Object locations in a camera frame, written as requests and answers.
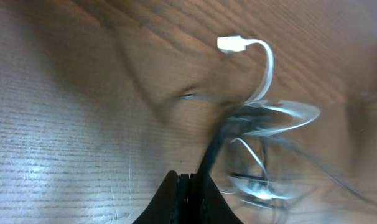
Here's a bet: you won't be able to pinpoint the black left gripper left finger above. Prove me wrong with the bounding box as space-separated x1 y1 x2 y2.
133 170 189 224

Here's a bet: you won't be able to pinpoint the black USB cable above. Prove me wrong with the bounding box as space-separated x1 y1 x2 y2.
197 105 376 218

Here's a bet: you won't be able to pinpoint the white USB cable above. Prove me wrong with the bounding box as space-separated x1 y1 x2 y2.
216 35 322 202

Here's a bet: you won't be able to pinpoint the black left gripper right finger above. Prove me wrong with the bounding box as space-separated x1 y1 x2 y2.
188 173 243 224

